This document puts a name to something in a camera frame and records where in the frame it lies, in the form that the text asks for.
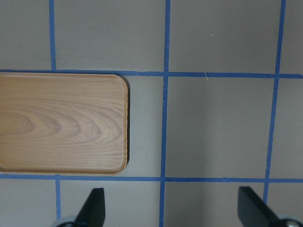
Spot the wooden tray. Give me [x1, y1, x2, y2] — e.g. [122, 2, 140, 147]
[0, 72, 129, 175]

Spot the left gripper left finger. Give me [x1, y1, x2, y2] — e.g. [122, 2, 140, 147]
[73, 188, 105, 227]

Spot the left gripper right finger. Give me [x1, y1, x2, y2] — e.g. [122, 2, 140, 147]
[238, 186, 279, 227]

